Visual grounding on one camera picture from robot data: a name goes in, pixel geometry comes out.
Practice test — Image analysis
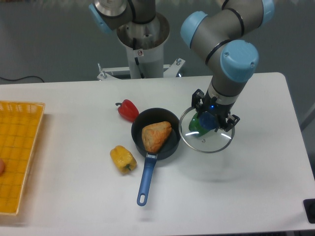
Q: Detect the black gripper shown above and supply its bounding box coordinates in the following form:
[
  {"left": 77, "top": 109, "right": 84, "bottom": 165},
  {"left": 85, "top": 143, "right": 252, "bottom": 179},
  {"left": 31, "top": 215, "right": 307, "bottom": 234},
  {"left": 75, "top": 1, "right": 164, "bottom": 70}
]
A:
[{"left": 191, "top": 89, "right": 240, "bottom": 132}]

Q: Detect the glass pot lid blue knob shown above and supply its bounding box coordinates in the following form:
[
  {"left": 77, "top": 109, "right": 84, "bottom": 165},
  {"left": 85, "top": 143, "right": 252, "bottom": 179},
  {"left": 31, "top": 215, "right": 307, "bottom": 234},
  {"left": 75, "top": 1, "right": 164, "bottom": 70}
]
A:
[{"left": 179, "top": 107, "right": 235, "bottom": 153}]

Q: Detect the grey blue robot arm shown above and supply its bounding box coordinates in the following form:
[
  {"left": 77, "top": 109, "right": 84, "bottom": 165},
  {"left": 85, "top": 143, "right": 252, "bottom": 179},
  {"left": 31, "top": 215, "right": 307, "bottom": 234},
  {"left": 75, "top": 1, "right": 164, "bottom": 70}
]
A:
[{"left": 89, "top": 0, "right": 275, "bottom": 131}]

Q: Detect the green bell pepper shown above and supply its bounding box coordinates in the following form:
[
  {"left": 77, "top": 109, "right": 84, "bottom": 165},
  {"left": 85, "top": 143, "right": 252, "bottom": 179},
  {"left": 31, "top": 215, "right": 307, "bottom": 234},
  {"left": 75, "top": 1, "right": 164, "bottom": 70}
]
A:
[{"left": 189, "top": 113, "right": 213, "bottom": 137}]

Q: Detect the triangular bread pastry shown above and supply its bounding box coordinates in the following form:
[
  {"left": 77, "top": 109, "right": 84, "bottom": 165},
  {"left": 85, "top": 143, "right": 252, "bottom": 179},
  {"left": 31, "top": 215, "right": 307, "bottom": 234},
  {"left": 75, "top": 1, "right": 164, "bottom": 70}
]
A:
[{"left": 141, "top": 121, "right": 172, "bottom": 153}]

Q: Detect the red bell pepper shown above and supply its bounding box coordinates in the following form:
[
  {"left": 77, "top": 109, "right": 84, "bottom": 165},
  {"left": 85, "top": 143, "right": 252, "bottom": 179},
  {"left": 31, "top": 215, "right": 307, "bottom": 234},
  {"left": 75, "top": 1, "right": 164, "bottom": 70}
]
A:
[{"left": 115, "top": 99, "right": 139, "bottom": 122}]

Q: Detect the yellow bell pepper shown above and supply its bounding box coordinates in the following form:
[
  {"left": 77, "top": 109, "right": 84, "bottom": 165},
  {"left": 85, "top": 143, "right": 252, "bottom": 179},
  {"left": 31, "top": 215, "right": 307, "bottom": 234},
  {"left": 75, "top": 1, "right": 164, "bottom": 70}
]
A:
[{"left": 110, "top": 146, "right": 137, "bottom": 175}]

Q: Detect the black device at table edge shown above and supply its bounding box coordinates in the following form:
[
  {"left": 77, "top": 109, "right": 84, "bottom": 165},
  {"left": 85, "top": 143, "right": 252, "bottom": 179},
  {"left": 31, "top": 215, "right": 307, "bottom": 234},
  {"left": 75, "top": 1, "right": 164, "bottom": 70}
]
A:
[{"left": 303, "top": 199, "right": 315, "bottom": 224}]

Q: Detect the yellow woven basket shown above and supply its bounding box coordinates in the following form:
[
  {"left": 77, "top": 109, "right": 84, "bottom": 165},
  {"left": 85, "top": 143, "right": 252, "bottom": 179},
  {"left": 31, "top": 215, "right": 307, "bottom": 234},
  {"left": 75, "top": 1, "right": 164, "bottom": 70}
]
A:
[{"left": 0, "top": 101, "right": 45, "bottom": 215}]

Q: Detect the dark pot blue handle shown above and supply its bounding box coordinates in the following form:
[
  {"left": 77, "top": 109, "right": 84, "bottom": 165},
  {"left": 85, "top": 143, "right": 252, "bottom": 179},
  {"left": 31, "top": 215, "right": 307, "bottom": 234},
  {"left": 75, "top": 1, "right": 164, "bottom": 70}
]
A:
[{"left": 131, "top": 108, "right": 181, "bottom": 207}]

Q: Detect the black cable on floor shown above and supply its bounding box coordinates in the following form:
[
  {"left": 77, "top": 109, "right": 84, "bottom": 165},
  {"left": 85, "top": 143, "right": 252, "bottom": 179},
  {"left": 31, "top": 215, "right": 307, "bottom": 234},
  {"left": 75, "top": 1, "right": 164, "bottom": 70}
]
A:
[{"left": 0, "top": 75, "right": 45, "bottom": 83}]

